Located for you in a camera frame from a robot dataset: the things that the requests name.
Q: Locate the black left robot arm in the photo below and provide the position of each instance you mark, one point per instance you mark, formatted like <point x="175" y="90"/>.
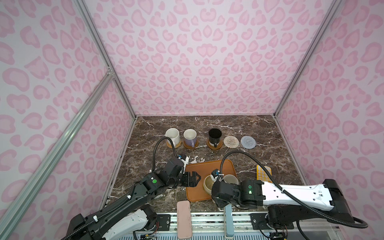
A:
<point x="131" y="211"/>

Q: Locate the light blue block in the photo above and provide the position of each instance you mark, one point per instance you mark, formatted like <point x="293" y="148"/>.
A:
<point x="228" y="222"/>

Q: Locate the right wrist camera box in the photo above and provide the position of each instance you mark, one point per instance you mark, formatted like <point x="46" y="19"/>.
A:
<point x="216" y="175"/>

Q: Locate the light blue mug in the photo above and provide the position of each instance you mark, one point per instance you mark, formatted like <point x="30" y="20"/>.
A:
<point x="231" y="179"/>

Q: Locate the multicolour woven coaster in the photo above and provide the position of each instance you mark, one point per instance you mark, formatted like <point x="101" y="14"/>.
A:
<point x="231" y="142"/>

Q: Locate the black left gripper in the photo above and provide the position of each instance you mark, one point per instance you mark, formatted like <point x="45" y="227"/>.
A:
<point x="188" y="182"/>

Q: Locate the aluminium frame post left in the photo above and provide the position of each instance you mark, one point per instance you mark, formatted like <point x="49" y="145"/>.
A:
<point x="91" y="26"/>

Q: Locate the lilac mug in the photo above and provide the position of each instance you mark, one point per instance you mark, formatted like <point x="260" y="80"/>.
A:
<point x="190" y="137"/>

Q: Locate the cream yellow mug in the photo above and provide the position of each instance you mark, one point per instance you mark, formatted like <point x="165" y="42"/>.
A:
<point x="208" y="184"/>

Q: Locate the pink eraser block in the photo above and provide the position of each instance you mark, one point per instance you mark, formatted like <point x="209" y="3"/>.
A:
<point x="184" y="221"/>

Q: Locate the brown wooden coaster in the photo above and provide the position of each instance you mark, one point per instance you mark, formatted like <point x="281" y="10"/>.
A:
<point x="190" y="147"/>
<point x="214" y="147"/>
<point x="175" y="146"/>

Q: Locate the black mug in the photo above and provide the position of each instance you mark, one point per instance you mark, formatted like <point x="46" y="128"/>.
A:
<point x="215" y="136"/>

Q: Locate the grey woven coaster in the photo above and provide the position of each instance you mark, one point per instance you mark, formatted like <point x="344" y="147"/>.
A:
<point x="248" y="142"/>

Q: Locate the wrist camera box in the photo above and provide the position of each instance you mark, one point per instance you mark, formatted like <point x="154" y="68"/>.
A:
<point x="179" y="163"/>
<point x="216" y="175"/>

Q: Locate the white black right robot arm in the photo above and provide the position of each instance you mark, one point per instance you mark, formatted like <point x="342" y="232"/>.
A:
<point x="286" y="204"/>

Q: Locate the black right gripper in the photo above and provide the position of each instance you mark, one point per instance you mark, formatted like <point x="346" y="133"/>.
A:
<point x="217" y="202"/>

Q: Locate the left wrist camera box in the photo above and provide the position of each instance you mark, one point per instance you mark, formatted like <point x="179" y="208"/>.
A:
<point x="179" y="163"/>

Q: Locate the white speckled mug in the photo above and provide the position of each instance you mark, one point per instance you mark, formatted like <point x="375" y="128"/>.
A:
<point x="174" y="135"/>

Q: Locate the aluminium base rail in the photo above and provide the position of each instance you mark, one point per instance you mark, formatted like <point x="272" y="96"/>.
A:
<point x="210" y="226"/>

